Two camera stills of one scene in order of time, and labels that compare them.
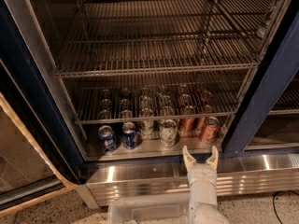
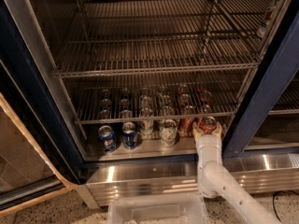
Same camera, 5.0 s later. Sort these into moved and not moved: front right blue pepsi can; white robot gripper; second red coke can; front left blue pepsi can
Moved: white robot gripper
Not moved: front right blue pepsi can; front left blue pepsi can; second red coke can
